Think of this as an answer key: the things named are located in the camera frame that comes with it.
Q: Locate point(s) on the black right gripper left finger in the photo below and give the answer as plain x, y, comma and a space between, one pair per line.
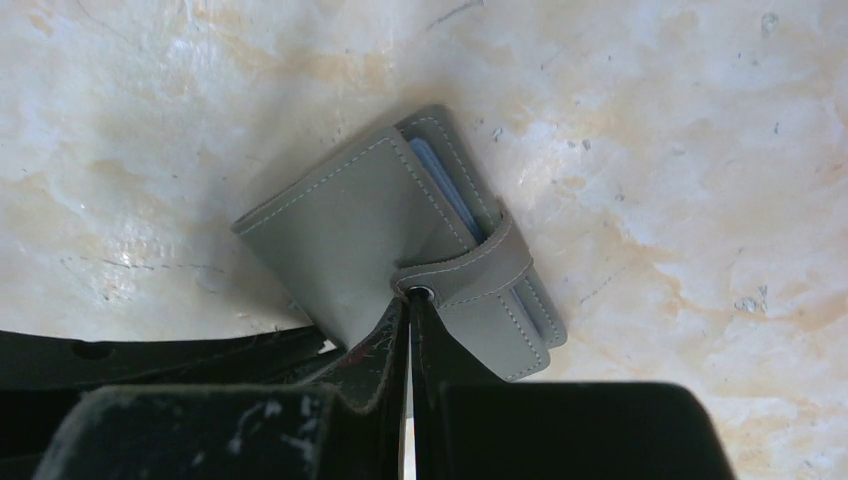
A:
345, 422

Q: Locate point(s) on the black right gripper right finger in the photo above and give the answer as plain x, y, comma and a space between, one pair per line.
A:
470, 424

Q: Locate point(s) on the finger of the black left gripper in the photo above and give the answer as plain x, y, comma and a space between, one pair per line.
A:
42, 377

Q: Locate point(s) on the grey leather card holder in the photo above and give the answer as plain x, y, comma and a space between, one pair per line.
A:
405, 208

